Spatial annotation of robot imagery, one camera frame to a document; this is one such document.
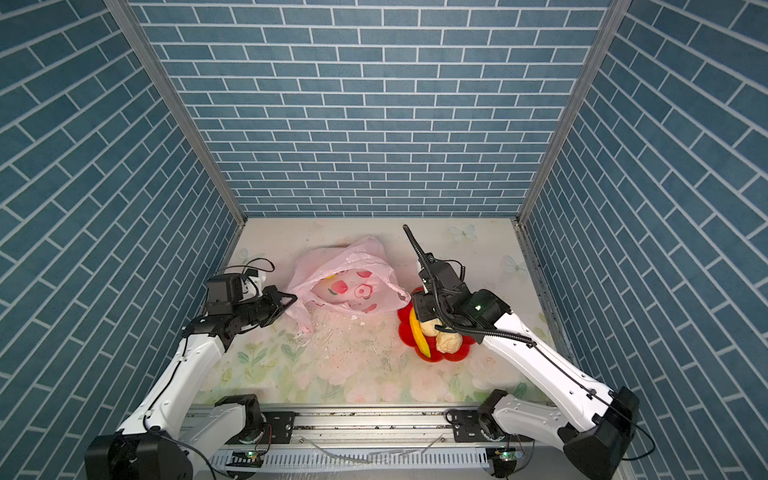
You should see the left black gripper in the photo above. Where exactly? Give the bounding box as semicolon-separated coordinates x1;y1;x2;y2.
231;285;298;329

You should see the yellow fake banana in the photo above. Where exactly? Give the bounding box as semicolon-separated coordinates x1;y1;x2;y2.
409;307;431;359

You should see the large cream fake bun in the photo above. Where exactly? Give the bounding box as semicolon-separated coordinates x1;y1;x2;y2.
435;331;463;355

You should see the red flower-shaped plate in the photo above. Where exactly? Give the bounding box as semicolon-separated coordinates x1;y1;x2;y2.
397;287;476;363

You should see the pink plastic bag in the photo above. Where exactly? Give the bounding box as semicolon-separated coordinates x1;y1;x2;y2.
287;236;411;333

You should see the small cream fake bun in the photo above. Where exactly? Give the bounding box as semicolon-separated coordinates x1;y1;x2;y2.
419;319;442;338

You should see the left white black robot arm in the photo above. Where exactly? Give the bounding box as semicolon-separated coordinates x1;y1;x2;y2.
84;286;297;479

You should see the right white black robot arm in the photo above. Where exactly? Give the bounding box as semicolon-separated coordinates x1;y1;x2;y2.
413;254;639;479

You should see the right black corrugated cable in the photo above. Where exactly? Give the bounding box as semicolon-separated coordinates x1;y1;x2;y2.
402;224;535;346

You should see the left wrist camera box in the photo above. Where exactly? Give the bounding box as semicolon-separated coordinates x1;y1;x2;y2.
205;268;266;315

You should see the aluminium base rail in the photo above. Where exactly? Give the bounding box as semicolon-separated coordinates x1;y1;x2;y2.
161;403;625;480

